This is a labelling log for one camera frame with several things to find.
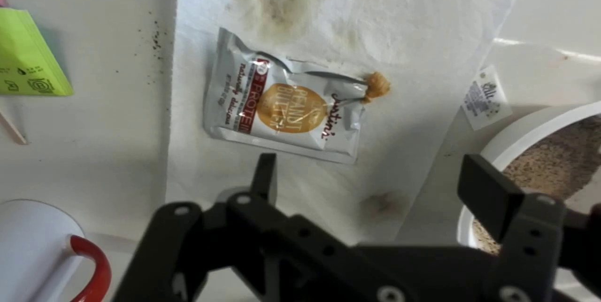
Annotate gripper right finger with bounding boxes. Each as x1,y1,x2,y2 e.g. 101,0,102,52
457,153,601,302

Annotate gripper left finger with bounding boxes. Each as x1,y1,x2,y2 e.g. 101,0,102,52
112,153,404,302

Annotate heap of brown grains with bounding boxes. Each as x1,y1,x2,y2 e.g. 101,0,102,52
471,115,601,256

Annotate white bowl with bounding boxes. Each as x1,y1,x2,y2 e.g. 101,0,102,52
456,101,601,293

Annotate silver peanut butter sachet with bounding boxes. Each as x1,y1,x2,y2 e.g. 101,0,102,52
203,27,370,165

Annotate small white salt packet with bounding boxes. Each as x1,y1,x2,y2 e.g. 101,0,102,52
461,64,514,132

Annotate blob of peanut butter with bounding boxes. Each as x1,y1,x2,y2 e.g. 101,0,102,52
361,71,392,105

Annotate white paper towel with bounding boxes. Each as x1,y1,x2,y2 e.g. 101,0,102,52
164,0,534,247

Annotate wooden stir stick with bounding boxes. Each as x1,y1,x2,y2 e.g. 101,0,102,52
0,107,30,146

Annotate green sticky note pad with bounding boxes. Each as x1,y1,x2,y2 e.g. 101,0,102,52
0,7,75,97

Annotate white mug with red handle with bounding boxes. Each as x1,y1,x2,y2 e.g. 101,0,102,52
0,199,113,302

